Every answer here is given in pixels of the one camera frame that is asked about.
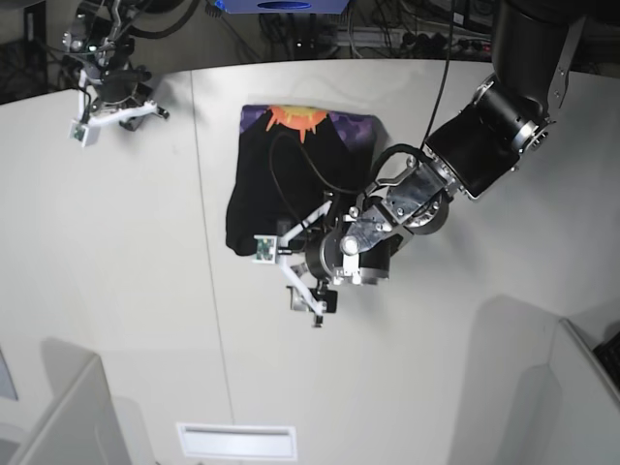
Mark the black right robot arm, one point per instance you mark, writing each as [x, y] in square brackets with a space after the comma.
[101, 41]

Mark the black equipment rack post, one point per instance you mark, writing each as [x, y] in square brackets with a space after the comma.
[35, 37]

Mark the blue box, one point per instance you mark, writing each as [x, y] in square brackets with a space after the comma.
[246, 7]

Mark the white table grommet plate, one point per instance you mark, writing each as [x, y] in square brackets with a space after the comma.
[238, 442]

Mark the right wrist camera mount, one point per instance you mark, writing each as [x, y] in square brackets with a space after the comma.
[86, 128]

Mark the white power strip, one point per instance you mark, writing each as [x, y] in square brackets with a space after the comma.
[400, 42]

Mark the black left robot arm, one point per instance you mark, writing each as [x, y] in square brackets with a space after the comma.
[355, 233]

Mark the black T-shirt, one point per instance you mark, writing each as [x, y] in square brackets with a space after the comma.
[288, 156]

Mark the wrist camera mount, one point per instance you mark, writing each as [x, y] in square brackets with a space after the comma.
[286, 251]
[86, 128]

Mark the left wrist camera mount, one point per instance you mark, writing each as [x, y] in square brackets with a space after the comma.
[286, 251]

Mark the white partition panel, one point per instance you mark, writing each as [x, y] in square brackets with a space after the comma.
[83, 424]
[538, 397]

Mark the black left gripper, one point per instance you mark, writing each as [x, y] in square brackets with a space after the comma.
[331, 255]

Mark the black keyboard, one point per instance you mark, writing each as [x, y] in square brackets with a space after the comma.
[608, 354]

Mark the white partition panel right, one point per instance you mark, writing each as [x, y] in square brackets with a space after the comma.
[538, 397]

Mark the white partition panel left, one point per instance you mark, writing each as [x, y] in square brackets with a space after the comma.
[83, 424]

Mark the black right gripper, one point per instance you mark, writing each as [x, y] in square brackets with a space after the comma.
[122, 89]

